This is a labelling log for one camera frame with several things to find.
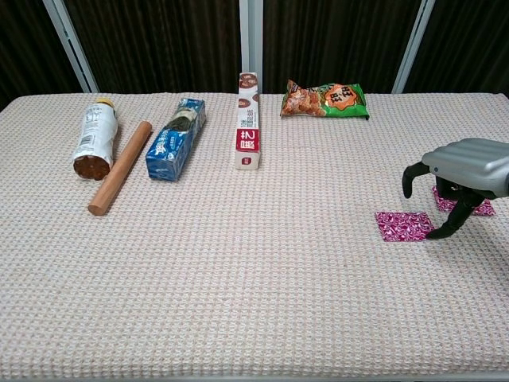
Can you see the white label drink bottle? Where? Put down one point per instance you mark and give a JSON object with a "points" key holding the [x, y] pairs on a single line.
{"points": [[97, 135]]}

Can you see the dark brown curtain panel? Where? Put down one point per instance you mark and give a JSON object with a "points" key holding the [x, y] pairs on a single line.
{"points": [[28, 47], [338, 40], [469, 44], [159, 44]]}

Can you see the pink woven tablecloth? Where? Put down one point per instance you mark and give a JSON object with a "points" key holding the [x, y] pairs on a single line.
{"points": [[238, 270]]}

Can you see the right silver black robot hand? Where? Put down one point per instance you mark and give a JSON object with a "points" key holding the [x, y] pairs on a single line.
{"points": [[473, 167]]}

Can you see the long white red box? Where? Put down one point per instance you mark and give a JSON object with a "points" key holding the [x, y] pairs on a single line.
{"points": [[248, 131]]}

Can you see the blue cookie box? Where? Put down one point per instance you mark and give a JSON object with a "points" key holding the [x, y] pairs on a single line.
{"points": [[175, 143]]}

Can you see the white metal frame post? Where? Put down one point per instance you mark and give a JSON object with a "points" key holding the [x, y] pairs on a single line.
{"points": [[250, 40], [68, 40], [415, 40]]}

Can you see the green orange snack bag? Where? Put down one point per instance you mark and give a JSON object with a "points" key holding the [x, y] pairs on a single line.
{"points": [[322, 101]]}

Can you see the wooden rolling pin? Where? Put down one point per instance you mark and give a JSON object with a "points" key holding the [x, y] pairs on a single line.
{"points": [[119, 169]]}

